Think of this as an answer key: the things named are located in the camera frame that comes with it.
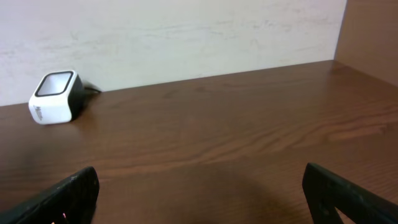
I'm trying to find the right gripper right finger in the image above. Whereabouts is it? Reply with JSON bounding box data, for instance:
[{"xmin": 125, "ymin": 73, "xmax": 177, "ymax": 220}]
[{"xmin": 302, "ymin": 163, "xmax": 397, "ymax": 224}]

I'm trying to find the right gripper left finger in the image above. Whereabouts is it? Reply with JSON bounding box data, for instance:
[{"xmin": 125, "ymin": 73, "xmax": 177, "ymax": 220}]
[{"xmin": 1, "ymin": 166, "xmax": 100, "ymax": 224}]

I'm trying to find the white barcode scanner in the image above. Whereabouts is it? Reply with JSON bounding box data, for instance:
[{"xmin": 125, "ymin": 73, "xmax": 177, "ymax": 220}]
[{"xmin": 28, "ymin": 70, "xmax": 85, "ymax": 125}]

